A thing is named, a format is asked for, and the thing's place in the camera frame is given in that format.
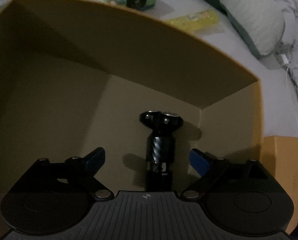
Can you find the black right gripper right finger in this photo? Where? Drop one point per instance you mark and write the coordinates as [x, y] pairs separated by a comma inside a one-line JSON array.
[[215, 174]]

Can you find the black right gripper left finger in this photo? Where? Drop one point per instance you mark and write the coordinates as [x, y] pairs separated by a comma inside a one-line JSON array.
[[79, 172]]

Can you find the black electric shaver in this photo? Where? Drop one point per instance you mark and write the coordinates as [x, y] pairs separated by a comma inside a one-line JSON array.
[[160, 149]]

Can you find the orange box lid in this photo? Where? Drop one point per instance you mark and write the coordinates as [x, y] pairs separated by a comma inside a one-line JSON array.
[[279, 155]]

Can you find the orange cardboard box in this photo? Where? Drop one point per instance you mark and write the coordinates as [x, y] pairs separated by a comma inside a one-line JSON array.
[[76, 74]]

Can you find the yellow plastic packet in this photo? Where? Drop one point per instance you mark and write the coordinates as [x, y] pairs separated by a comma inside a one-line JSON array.
[[195, 22]]

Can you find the white plush pillow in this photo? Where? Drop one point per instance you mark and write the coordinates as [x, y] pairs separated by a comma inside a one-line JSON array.
[[260, 23]]

